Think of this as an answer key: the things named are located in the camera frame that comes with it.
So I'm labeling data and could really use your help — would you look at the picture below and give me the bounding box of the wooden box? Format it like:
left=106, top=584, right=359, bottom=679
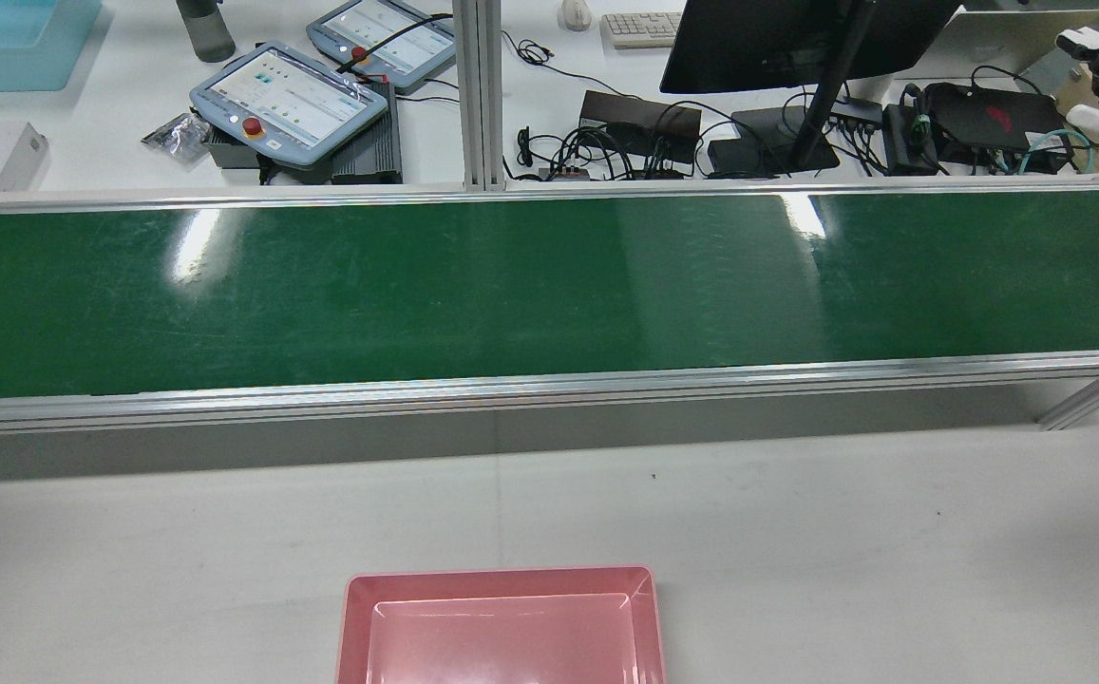
left=1054, top=57, right=1099, bottom=172

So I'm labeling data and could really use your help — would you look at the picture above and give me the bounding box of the dark flat box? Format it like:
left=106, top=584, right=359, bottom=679
left=579, top=90, right=702, bottom=153

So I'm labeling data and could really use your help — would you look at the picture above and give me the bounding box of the black finned box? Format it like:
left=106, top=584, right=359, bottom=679
left=331, top=81, right=405, bottom=185

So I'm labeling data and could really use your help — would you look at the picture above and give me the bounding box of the pink plastic box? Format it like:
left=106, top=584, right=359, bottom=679
left=335, top=565, right=667, bottom=684

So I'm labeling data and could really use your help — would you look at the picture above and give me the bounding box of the small grey box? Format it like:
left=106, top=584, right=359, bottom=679
left=0, top=122, right=50, bottom=193

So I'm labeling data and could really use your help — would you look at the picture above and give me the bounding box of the black mini computer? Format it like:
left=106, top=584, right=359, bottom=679
left=922, top=82, right=1072, bottom=174

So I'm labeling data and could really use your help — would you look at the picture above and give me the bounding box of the silver laptop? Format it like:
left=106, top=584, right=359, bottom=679
left=896, top=8, right=1099, bottom=82

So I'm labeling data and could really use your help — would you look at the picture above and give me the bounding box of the black power adapter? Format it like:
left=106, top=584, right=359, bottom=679
left=881, top=103, right=939, bottom=177

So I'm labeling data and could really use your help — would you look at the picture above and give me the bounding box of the black monitor stand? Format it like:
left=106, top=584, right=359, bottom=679
left=731, top=0, right=882, bottom=175

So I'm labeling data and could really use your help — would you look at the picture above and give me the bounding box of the black monitor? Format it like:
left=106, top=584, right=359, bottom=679
left=660, top=0, right=963, bottom=94

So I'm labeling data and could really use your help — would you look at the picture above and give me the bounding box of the black square adapter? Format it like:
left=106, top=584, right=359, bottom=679
left=709, top=140, right=778, bottom=178

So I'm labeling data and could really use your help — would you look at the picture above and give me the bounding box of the white keyboard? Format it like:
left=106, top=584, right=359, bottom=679
left=601, top=11, right=683, bottom=50

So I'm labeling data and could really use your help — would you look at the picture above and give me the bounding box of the green conveyor belt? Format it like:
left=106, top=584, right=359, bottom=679
left=0, top=176, right=1099, bottom=438

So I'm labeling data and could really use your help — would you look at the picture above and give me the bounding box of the large grey teach pendant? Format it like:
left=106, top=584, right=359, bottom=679
left=190, top=41, right=389, bottom=170

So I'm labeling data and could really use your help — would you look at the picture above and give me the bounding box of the dark grey bottle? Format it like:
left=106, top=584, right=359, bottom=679
left=176, top=0, right=237, bottom=64

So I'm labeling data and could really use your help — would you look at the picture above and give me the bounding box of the clear bag with parts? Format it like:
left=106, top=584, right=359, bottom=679
left=142, top=112, right=213, bottom=164

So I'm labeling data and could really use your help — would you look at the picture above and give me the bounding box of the light blue plastic bin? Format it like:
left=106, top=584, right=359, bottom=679
left=0, top=0, right=104, bottom=93

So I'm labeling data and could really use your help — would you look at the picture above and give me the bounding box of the teal cable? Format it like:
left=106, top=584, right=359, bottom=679
left=1017, top=128, right=1096, bottom=175

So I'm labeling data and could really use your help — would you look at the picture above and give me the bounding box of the aluminium frame leg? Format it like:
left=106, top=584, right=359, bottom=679
left=1038, top=375, right=1099, bottom=431

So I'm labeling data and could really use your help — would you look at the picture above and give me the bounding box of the black cable tangle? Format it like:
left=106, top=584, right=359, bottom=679
left=516, top=123, right=694, bottom=181

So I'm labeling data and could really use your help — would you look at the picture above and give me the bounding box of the thin black cable loop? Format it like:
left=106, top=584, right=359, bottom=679
left=502, top=30, right=607, bottom=96

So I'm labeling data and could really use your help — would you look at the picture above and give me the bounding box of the aluminium profile post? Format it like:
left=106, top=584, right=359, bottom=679
left=452, top=0, right=504, bottom=193

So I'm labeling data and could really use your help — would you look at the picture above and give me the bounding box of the grey teach pendant with cable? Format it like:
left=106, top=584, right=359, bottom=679
left=307, top=0, right=456, bottom=93

